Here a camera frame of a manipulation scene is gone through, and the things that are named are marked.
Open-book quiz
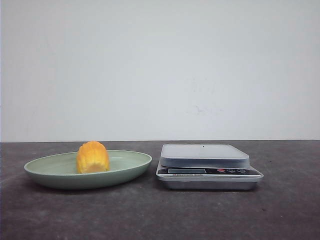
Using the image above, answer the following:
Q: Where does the yellow corn cob piece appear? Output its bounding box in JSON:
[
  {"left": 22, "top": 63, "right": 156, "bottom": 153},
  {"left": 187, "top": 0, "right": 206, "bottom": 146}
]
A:
[{"left": 76, "top": 141, "right": 110, "bottom": 174}]

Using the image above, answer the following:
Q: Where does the silver digital kitchen scale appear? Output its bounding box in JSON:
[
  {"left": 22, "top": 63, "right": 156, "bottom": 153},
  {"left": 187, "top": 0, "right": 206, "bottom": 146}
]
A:
[{"left": 156, "top": 144, "right": 264, "bottom": 190}]

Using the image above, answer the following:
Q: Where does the light green oval plate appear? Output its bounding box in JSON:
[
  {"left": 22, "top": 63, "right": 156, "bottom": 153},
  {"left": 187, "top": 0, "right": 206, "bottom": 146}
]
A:
[{"left": 24, "top": 150, "right": 152, "bottom": 190}]

